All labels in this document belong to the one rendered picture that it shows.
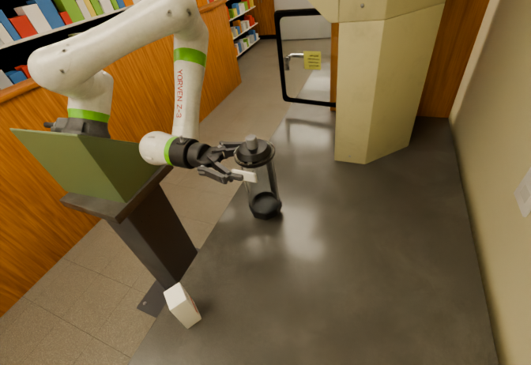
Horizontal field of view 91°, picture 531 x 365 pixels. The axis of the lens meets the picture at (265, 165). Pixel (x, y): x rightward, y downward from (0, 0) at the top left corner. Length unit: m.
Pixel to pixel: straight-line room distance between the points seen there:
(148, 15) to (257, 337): 0.88
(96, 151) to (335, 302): 0.83
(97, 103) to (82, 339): 1.46
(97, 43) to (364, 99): 0.79
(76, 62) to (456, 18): 1.20
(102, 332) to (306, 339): 1.56
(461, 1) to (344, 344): 1.06
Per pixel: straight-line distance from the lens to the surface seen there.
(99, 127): 1.10
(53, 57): 0.98
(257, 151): 0.65
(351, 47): 0.82
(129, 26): 0.92
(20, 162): 2.31
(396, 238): 0.81
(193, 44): 1.02
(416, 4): 0.86
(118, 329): 2.01
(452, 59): 1.24
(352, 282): 0.73
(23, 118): 2.29
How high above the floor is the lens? 1.59
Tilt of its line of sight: 40 degrees down
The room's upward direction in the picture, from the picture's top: 11 degrees counter-clockwise
